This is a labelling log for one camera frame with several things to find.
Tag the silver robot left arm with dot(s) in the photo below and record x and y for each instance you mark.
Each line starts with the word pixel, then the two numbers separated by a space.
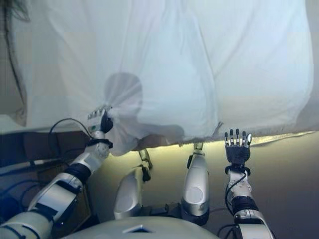
pixel 62 186

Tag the silver robot leg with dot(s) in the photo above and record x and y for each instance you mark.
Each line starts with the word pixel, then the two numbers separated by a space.
pixel 197 179
pixel 127 194

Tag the white bed sheet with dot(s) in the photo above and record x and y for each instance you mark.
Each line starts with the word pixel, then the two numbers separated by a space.
pixel 10 123

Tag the silver robot left leg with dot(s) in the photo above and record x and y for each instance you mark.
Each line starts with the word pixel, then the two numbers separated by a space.
pixel 127 194

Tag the silver robot right leg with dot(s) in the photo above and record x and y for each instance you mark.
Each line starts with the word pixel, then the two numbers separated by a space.
pixel 197 179

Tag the white duvet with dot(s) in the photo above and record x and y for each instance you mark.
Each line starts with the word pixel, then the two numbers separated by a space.
pixel 162 62

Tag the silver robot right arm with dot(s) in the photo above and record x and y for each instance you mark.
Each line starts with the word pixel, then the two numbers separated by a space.
pixel 239 184

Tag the brown upholstered bed frame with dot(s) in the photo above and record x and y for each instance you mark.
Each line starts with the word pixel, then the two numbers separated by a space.
pixel 37 144

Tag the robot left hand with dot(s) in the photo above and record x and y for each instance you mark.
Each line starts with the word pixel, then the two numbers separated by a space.
pixel 98 120

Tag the silver robot torso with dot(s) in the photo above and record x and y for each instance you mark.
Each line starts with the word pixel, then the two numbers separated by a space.
pixel 149 229

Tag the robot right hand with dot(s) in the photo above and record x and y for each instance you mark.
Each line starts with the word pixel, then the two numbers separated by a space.
pixel 236 152

